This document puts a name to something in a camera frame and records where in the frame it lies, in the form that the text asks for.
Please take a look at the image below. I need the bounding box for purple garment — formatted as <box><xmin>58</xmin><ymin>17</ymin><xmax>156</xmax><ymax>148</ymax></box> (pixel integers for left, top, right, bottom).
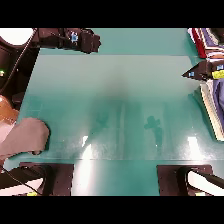
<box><xmin>199</xmin><ymin>28</ymin><xmax>224</xmax><ymax>52</ymax></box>

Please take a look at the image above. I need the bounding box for red garment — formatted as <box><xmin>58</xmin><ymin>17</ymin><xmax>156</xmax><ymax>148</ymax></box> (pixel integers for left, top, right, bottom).
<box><xmin>190</xmin><ymin>28</ymin><xmax>208</xmax><ymax>60</ymax></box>

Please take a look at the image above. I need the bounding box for grey garment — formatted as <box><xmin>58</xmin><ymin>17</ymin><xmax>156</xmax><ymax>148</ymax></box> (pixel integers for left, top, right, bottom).
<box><xmin>0</xmin><ymin>117</ymin><xmax>51</xmax><ymax>162</ymax></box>

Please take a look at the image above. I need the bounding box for brown garment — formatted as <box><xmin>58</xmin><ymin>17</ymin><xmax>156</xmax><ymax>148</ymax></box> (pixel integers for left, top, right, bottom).
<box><xmin>0</xmin><ymin>95</ymin><xmax>20</xmax><ymax>125</ymax></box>

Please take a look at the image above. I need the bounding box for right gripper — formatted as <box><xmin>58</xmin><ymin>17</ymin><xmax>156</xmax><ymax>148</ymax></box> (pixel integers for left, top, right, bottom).
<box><xmin>192</xmin><ymin>60</ymin><xmax>214</xmax><ymax>82</ymax></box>

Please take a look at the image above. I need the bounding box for blue garment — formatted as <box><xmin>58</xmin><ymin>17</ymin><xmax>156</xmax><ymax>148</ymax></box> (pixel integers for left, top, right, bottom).
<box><xmin>213</xmin><ymin>79</ymin><xmax>224</xmax><ymax>122</ymax></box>

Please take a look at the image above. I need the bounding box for white garment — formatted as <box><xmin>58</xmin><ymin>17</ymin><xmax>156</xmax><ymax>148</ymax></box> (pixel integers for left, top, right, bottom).
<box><xmin>199</xmin><ymin>81</ymin><xmax>224</xmax><ymax>142</ymax></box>

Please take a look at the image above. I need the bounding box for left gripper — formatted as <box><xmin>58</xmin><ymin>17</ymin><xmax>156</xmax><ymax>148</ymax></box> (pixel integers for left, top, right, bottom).
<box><xmin>78</xmin><ymin>29</ymin><xmax>102</xmax><ymax>55</ymax></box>

